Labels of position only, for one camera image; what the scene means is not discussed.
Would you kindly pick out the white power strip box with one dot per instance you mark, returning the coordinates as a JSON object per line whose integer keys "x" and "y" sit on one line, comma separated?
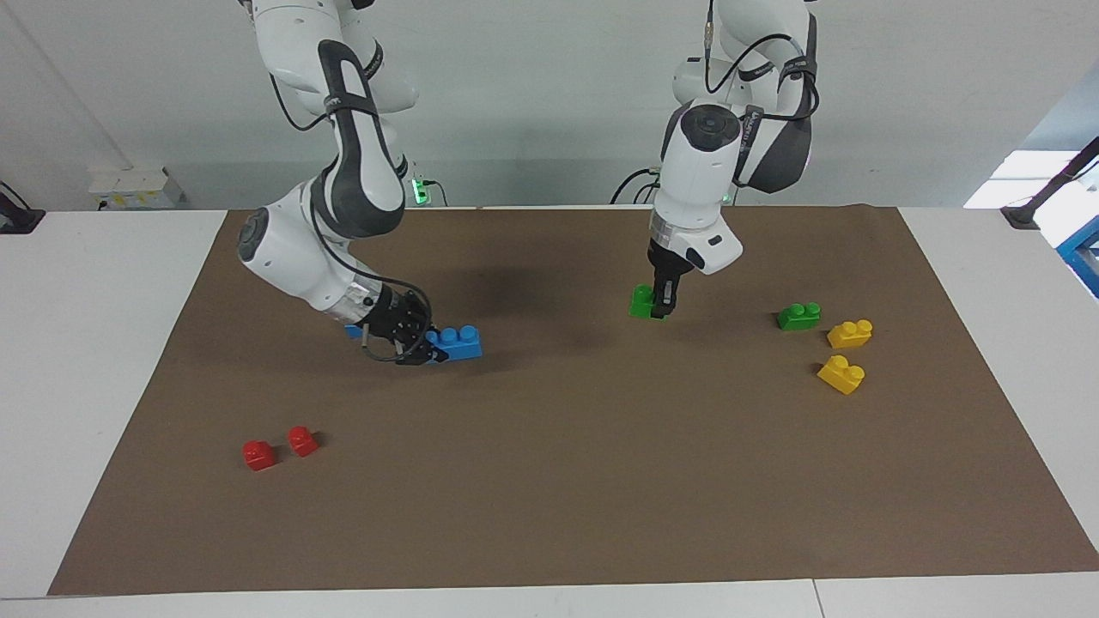
{"x": 129, "y": 189}

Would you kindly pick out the red one-stud block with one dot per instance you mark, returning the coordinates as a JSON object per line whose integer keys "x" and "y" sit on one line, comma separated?
{"x": 301, "y": 442}
{"x": 258, "y": 456}

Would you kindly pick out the green two-stud block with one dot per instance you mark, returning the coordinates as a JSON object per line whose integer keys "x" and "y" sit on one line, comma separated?
{"x": 798, "y": 318}
{"x": 640, "y": 302}

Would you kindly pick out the black table clamp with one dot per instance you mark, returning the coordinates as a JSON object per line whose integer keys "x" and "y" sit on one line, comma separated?
{"x": 15, "y": 219}

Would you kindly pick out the blue metal frame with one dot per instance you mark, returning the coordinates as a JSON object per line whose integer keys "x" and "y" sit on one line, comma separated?
{"x": 1083, "y": 257}

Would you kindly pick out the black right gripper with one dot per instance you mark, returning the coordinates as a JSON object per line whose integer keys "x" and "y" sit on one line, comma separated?
{"x": 397, "y": 319}

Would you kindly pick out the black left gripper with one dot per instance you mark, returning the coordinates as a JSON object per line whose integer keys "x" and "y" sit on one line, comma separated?
{"x": 668, "y": 270}

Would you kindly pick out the black stand with pole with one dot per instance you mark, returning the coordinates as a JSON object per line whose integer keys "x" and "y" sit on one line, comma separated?
{"x": 1043, "y": 193}

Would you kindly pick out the brown table mat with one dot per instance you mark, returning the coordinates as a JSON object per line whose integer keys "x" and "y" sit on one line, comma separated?
{"x": 549, "y": 481}

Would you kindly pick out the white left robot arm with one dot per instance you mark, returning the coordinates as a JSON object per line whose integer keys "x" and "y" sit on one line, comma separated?
{"x": 704, "y": 163}

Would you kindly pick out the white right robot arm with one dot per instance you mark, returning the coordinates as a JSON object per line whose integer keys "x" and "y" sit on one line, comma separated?
{"x": 300, "y": 249}

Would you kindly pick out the yellow two-stud block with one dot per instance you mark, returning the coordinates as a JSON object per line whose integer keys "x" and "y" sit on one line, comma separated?
{"x": 840, "y": 376}
{"x": 849, "y": 335}

